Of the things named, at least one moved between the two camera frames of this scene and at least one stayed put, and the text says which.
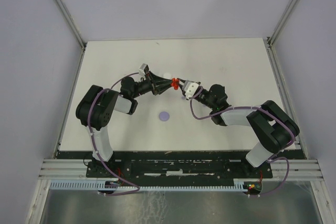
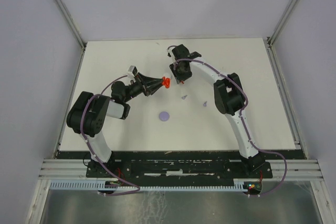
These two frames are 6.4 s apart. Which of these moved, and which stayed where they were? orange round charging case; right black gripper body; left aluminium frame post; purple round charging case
Moved: orange round charging case; right black gripper body
Stayed: purple round charging case; left aluminium frame post
